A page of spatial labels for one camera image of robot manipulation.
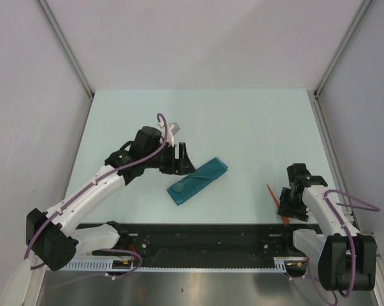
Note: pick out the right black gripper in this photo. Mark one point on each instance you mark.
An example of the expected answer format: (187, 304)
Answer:
(286, 210)

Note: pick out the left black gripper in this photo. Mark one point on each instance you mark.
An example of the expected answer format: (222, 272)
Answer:
(185, 166)

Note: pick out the teal plastic spoon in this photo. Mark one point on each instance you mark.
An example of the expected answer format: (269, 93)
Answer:
(182, 184)

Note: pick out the teal satin napkin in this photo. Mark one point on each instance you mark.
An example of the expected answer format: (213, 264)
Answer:
(204, 176)

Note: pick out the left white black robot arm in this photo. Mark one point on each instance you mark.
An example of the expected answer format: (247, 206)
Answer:
(53, 234)

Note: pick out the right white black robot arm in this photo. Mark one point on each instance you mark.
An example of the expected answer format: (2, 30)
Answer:
(345, 258)

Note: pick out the orange plastic knife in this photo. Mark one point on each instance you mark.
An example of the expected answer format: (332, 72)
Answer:
(285, 220)

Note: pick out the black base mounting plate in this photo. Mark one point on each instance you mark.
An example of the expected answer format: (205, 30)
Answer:
(208, 245)

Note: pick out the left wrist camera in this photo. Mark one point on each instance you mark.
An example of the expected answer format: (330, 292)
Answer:
(172, 129)

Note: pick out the white slotted cable duct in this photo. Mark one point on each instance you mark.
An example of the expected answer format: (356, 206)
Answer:
(278, 265)

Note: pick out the right aluminium frame post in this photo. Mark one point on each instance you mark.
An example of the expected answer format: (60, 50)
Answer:
(349, 34)

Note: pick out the aluminium frame post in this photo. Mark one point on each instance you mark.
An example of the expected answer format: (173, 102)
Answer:
(349, 34)
(64, 45)

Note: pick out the left aluminium frame post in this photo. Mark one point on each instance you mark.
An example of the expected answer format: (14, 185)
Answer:
(64, 45)

